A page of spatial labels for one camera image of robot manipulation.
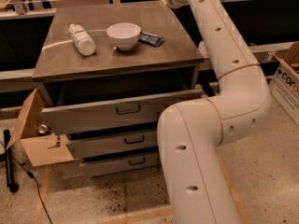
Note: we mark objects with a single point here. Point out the silver can in box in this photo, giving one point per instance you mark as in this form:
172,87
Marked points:
43,129

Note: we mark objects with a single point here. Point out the white printed cardboard box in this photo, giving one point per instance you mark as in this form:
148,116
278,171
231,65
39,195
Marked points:
284,84

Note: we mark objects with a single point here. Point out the grey drawer cabinet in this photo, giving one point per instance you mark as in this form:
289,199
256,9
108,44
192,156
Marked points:
66,77

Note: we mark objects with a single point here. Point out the black rod stand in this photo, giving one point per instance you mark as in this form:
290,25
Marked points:
11,184

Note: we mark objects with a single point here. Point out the white ceramic bowl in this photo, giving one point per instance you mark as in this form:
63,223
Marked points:
124,35

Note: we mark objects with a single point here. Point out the clear plastic water bottle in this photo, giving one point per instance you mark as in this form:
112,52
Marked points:
81,39

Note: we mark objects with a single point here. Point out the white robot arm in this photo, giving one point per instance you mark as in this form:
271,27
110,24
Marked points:
190,132

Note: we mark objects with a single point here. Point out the open brown cardboard box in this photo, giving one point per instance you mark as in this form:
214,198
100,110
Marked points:
40,149

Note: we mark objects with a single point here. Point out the left clear sanitizer bottle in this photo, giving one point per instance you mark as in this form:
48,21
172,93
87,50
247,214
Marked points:
202,48

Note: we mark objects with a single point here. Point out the grey drawer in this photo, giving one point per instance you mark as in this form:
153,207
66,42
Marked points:
102,115
119,165
113,143

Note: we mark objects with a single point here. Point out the top grey drawer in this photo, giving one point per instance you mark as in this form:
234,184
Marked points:
102,115

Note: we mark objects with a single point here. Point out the blue rxbar blueberry packet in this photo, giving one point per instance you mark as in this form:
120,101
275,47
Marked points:
150,39

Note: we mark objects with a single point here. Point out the middle grey drawer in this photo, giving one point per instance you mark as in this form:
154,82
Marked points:
113,143

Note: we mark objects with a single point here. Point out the bottom grey drawer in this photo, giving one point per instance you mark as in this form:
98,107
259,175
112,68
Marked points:
119,165

